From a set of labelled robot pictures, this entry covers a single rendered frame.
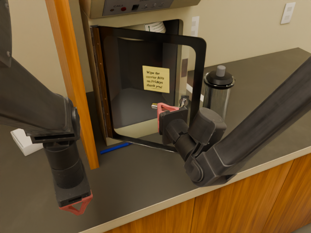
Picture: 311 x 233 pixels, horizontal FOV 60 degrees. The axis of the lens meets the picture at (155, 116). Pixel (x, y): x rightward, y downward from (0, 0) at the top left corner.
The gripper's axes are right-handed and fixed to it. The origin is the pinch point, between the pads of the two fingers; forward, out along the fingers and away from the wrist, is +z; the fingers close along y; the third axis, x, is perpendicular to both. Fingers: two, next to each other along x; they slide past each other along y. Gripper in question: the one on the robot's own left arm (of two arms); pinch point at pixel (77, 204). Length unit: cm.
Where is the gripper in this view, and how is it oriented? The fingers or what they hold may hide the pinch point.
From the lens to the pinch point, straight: 66.9
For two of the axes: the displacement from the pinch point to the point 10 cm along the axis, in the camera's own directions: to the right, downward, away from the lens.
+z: 0.0, 7.9, 6.1
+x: -9.2, 2.4, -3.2
